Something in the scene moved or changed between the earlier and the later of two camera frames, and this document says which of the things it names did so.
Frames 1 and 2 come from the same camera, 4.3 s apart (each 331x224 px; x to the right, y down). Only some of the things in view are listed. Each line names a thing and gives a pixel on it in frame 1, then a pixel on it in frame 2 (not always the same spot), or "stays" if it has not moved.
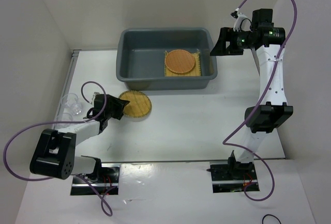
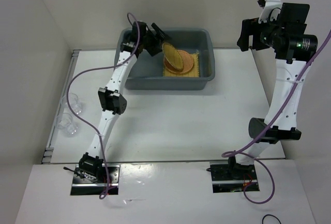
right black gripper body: (242, 41) to (264, 33)
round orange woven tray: (179, 61) stays
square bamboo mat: (195, 71) stays
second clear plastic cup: (76, 108) stays
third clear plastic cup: (63, 117) stays
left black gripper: (119, 104) to (154, 49)
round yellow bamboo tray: (138, 108) to (172, 55)
